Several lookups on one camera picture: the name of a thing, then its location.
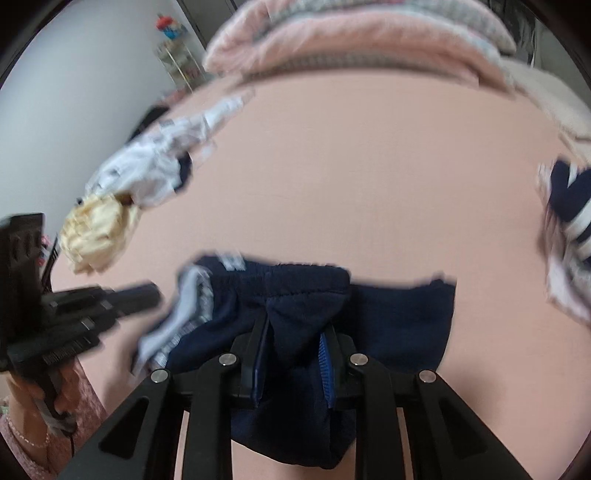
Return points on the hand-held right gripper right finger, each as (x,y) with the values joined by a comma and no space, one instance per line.
(327,369)

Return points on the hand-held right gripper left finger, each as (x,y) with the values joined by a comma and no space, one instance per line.
(256,364)

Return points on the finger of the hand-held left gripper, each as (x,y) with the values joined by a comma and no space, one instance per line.
(124,297)
(60,344)

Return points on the navy blue shorts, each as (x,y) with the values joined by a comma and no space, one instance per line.
(392,318)

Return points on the person's left forearm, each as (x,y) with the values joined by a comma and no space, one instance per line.
(23,450)

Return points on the person's left hand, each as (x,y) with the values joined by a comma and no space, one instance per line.
(25,394)

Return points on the pink fuzzy clothing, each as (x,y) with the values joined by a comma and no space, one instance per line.
(90,397)

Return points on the pale yellow crumpled garment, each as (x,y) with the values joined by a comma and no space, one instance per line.
(94,235)

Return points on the white crumpled garment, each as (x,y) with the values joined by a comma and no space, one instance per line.
(152,157)

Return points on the black object beside bed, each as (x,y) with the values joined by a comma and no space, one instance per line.
(148,121)

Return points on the pink bed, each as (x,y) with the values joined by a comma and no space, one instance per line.
(369,184)

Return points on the folded white garment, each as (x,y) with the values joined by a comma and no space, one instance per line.
(570,286)

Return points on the colourful toy figure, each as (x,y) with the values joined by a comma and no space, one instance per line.
(170,24)

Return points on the folded navy white-striped garment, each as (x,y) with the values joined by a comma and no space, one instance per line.
(570,203)

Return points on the pink quilt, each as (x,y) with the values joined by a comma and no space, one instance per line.
(351,41)

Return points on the beige blanket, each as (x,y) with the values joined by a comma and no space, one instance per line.
(554,97)

